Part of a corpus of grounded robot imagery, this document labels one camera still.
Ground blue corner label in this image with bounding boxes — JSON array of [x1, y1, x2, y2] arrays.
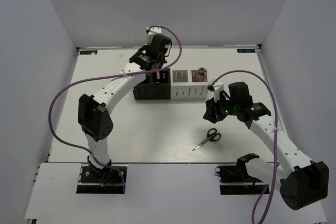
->
[[237, 48, 256, 54], [79, 50, 98, 55]]

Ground left blue corner label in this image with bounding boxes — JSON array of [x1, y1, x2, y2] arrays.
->
[[79, 50, 98, 55]]

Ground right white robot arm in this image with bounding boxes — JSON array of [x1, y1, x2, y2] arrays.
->
[[203, 81, 329, 210]]

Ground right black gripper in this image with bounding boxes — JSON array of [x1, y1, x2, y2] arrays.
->
[[203, 91, 239, 124]]

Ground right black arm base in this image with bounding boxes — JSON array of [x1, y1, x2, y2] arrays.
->
[[214, 153, 269, 195]]

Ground white two-slot container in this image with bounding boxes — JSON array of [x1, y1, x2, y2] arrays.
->
[[171, 69, 209, 101]]

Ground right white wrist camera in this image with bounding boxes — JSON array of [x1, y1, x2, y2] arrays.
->
[[207, 80, 224, 102]]

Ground black handled scissors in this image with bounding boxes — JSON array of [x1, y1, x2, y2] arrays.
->
[[192, 128, 221, 151]]

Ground black two-slot container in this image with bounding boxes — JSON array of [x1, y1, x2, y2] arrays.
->
[[132, 68, 171, 100]]

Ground right blue corner label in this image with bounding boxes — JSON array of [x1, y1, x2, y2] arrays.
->
[[237, 48, 256, 54]]

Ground pink clear tube case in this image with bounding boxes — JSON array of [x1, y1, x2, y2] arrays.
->
[[194, 67, 207, 82]]

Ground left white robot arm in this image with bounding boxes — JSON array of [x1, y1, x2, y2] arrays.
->
[[78, 34, 172, 182]]

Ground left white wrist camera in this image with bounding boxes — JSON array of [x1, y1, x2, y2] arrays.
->
[[146, 26, 162, 45]]

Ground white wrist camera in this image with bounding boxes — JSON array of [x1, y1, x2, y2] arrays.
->
[[146, 26, 162, 45], [207, 80, 224, 102]]

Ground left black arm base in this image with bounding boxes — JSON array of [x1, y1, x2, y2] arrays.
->
[[76, 164, 127, 195]]

